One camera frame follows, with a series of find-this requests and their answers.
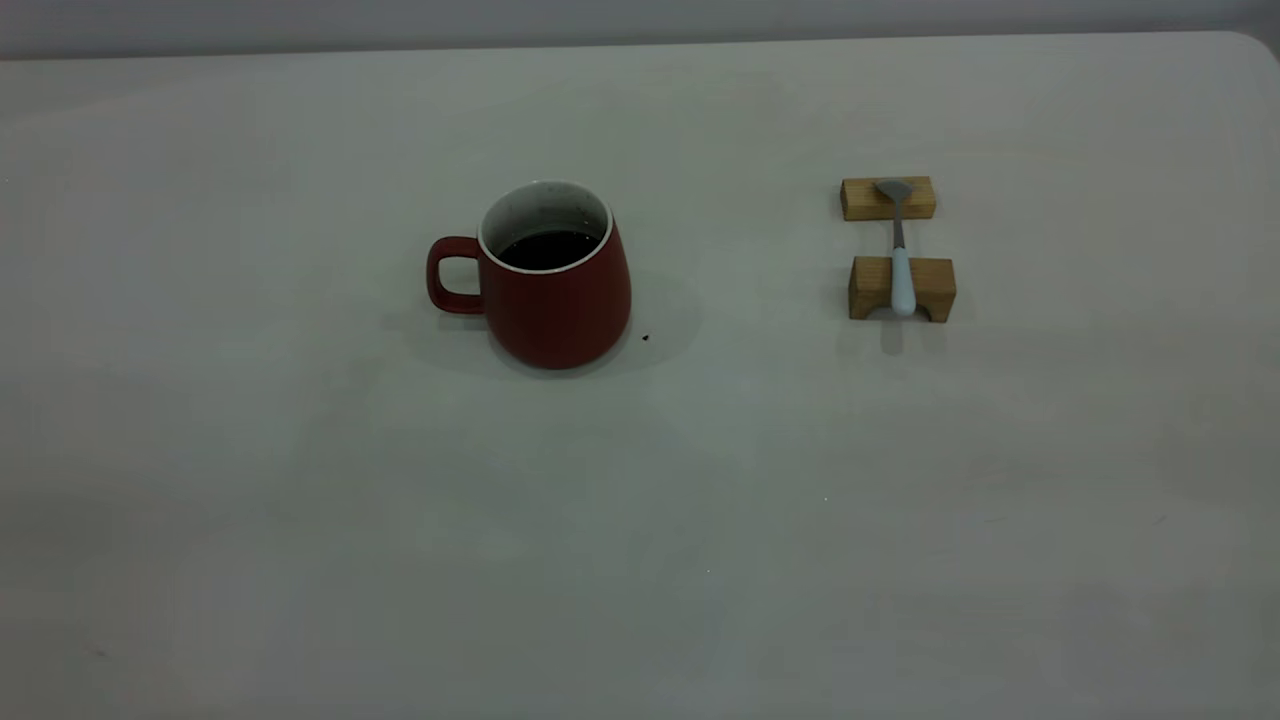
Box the spoon with light blue handle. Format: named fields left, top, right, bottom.
left=875, top=179, right=918, bottom=319

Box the red ceramic cup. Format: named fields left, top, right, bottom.
left=426, top=180, right=633, bottom=371

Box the arched wooden block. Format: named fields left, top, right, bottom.
left=848, top=256, right=958, bottom=324

